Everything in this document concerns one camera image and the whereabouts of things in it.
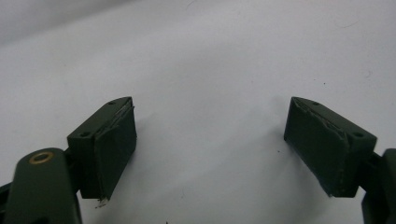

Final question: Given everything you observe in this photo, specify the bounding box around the pale blue table mat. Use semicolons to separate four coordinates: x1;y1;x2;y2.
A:
0;0;396;224

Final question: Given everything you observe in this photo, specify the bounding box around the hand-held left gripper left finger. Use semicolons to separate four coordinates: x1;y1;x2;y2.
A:
66;96;138;201

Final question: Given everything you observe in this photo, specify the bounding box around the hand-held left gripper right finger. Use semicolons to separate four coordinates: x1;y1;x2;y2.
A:
283;96;378;198

